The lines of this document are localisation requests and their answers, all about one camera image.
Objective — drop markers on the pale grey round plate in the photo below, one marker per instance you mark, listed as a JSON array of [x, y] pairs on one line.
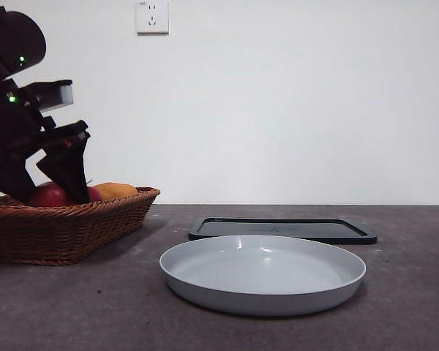
[[259, 278]]

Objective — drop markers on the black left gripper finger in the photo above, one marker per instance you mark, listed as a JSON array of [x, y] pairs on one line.
[[7, 175], [71, 172]]

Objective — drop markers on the orange-yellow bread roll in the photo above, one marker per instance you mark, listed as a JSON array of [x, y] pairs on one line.
[[119, 191]]

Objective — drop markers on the brown wicker basket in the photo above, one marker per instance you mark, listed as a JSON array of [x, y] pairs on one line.
[[58, 234]]

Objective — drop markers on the white wall power socket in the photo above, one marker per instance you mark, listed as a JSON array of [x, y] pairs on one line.
[[152, 18]]

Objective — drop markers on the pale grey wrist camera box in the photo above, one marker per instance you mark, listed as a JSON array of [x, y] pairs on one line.
[[65, 95]]

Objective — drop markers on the red tomato with green stem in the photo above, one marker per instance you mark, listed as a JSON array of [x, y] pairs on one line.
[[47, 195]]

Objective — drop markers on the black rectangular tray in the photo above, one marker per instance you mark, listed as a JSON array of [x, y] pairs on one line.
[[314, 228]]

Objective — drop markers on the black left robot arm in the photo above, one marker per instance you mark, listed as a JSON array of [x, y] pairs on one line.
[[11, 40]]

